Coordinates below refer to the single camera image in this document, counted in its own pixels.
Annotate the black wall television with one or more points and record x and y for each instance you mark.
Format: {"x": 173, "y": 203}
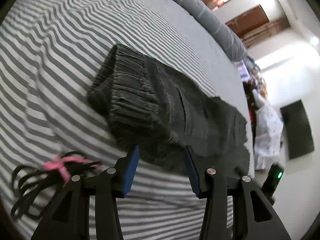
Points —
{"x": 298, "y": 130}

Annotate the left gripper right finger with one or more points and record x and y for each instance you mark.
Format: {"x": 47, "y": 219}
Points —
{"x": 253, "y": 215}

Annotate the white patterned cloth pile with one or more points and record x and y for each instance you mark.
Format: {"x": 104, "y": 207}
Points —
{"x": 269, "y": 128}

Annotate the dark grey denim pants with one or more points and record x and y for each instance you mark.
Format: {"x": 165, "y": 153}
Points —
{"x": 151, "y": 105}

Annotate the grey rolled blanket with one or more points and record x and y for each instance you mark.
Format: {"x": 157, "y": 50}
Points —
{"x": 221, "y": 33}

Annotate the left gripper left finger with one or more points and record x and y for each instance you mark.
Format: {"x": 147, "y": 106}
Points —
{"x": 68, "y": 215}

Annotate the brown wooden cupboard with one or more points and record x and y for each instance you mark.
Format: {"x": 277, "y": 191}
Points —
{"x": 248, "y": 21}

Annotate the grey white striped bedsheet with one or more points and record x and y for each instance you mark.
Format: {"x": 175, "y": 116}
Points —
{"x": 51, "y": 51}

